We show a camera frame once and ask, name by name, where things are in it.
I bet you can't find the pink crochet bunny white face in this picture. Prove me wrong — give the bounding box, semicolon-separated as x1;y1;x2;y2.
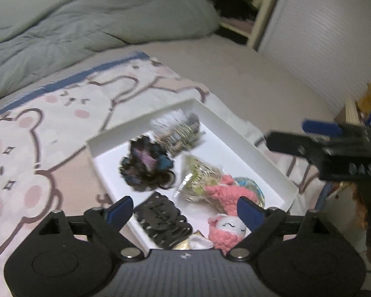
208;213;251;256

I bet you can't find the small white fabric piece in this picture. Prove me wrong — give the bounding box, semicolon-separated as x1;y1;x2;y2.
188;234;214;250

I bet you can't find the cream open shelf unit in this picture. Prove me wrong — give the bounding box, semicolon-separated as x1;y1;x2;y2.
173;0;288;48

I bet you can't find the black woven hair clip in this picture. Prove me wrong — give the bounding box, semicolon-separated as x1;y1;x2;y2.
133;192;194;249

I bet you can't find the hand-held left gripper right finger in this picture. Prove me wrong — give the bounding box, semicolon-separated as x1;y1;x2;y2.
229;196;326;259

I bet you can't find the multicoloured round hair accessory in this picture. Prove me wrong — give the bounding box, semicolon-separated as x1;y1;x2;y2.
233;177;266;209

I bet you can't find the black fluffy cloth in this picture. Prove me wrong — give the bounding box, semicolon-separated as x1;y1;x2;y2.
215;0;260;38

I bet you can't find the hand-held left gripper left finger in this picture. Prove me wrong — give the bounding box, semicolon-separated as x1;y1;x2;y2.
37;196;144;259

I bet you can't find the dark blue floral scrunchie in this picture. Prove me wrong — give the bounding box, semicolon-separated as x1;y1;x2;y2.
119;135;176;192

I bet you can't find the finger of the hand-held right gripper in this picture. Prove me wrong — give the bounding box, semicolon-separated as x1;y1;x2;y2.
264;131;326;165
301;119;344;137

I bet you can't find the white panelled cabinet door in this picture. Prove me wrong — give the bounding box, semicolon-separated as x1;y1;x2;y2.
256;0;371;115

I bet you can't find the bear printed blanket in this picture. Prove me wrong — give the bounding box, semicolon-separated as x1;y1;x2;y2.
0;51;328;270

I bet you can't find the white cardboard box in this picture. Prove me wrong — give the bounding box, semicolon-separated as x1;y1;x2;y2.
86;98;298;249

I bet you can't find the blue tube frame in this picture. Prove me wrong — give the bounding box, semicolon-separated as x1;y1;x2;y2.
318;182;335;211

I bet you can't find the grey duvet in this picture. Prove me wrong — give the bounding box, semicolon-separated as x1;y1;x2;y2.
0;0;220;106

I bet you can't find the pink crochet toy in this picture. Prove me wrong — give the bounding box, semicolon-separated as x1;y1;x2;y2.
204;175;260;215

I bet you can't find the clear packet of hair ties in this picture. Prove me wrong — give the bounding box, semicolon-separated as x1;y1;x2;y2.
173;155;226;203

